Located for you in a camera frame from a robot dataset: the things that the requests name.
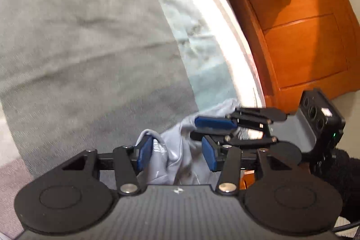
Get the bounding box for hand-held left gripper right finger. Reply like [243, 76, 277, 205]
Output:
[202, 135, 303, 196]

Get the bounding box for grey pants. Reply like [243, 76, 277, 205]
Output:
[136, 98, 265, 187]

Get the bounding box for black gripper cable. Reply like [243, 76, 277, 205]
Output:
[332, 221, 360, 233]

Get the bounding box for person's right forearm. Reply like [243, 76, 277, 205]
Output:
[335, 148, 360, 232]

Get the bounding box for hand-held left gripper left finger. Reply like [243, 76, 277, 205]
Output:
[62, 135, 154, 195]

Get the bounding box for wooden headboard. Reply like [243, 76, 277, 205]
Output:
[216, 0, 358, 114]

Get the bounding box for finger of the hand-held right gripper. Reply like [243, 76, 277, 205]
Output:
[190, 130, 279, 147]
[195, 107, 288, 131]

